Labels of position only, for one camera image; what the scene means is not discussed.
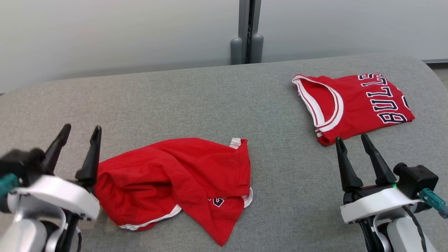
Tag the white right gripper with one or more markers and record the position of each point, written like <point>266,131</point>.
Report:
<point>374,204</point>

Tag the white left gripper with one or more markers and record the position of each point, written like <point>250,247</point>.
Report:
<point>56,192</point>

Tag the red Bulls basketball jersey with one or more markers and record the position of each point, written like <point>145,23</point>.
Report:
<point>364,108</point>

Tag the red basketball shorts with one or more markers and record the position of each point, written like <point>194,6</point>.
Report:
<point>175,175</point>

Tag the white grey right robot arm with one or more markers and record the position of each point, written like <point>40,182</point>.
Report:
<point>399,234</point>

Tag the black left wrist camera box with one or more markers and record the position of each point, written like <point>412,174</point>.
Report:
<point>22,164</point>

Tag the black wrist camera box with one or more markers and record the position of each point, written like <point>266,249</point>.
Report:
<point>418,180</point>
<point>22,164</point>

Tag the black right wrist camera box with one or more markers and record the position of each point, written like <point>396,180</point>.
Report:
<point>418,180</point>

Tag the teal left camera connector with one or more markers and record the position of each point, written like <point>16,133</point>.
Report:
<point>7,183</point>

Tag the teal camera connector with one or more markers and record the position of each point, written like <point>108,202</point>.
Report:
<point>7,183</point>
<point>434,203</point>

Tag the teal right camera connector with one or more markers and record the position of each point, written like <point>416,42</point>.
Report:
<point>434,203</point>

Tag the grey double-foot partition post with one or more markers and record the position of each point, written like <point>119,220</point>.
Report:
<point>246,35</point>

